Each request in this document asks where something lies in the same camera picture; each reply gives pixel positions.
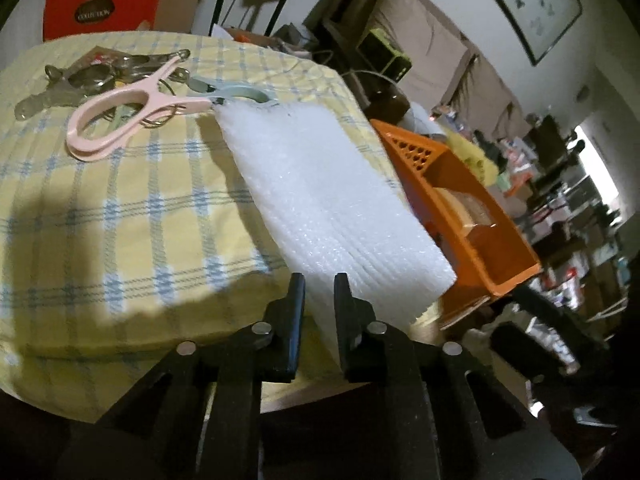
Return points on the red gift box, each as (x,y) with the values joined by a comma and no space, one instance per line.
(100,5)

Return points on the orange plastic basket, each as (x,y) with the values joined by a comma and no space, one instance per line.
(395,135)

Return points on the open box of clutter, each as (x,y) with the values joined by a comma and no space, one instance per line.
(280,35)

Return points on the green black power station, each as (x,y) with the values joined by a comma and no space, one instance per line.
(387,52)

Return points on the yellow plush toy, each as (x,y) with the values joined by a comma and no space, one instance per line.
(470,157)

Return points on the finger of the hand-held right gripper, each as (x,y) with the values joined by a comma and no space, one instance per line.
(525,350)
(555,322)

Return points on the brown glass bottle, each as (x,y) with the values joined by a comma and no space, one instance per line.
(387,105)

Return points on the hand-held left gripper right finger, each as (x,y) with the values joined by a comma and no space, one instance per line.
(345,330)

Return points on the green plastic clip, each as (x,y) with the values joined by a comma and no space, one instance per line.
(235,91)

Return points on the yellow plaid cloth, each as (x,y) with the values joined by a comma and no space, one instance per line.
(100,210)

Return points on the brown sofa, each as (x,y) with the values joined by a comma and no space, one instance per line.
(440,45)

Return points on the large beige sofa cushion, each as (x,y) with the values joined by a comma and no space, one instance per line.
(425,25)

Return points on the pink plastic clip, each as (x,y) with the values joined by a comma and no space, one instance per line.
(152,97)

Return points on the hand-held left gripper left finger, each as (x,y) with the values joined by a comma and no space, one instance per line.
(295,330)

